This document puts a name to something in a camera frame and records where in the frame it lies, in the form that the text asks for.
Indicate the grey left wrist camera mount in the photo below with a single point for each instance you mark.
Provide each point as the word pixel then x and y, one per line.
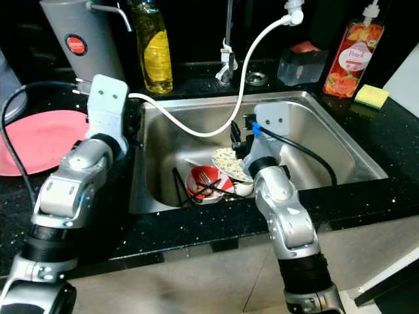
pixel 108 101

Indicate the floral patterned plate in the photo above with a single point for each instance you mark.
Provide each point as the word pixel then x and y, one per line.
pixel 229 163

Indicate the clear plastic sponge holder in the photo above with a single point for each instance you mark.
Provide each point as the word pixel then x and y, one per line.
pixel 301 67

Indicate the peach hand soap pump bottle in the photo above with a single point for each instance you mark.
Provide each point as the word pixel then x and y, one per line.
pixel 352 62

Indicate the yellow dish soap bottle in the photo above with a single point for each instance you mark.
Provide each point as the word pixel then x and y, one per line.
pixel 152 59

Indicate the black chopstick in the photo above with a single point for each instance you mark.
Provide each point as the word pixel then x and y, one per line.
pixel 178 184
pixel 232 193

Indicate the yellow green sponge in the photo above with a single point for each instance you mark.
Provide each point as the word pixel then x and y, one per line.
pixel 372 96

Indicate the steel gooseneck faucet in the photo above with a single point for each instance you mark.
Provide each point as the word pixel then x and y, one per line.
pixel 229 26

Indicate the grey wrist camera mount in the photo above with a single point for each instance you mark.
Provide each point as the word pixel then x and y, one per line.
pixel 275 121
pixel 108 101

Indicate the stainless steel sink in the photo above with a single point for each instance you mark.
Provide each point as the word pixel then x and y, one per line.
pixel 190 150

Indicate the light grey kitchen appliance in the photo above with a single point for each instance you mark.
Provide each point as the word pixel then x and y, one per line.
pixel 11 91

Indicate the red bowl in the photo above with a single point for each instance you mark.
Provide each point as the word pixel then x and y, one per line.
pixel 196 180

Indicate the steel fork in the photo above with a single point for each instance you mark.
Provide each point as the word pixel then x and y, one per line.
pixel 211 181

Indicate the pink plate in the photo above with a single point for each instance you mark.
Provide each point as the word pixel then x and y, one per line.
pixel 39 140

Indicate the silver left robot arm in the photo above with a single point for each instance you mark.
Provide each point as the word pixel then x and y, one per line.
pixel 78 190

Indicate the grey water filter canister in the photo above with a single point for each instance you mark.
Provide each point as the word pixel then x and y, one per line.
pixel 82 59

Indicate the red sponge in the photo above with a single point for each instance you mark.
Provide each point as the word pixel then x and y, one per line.
pixel 304 47

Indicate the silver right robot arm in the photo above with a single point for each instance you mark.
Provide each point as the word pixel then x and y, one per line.
pixel 291 209

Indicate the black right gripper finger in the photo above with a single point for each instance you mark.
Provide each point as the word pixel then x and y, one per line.
pixel 250 120
pixel 235 137

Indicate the white torn tape strip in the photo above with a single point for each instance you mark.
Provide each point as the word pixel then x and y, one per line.
pixel 226 67

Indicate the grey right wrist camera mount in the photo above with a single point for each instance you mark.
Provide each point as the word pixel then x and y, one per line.
pixel 275 121

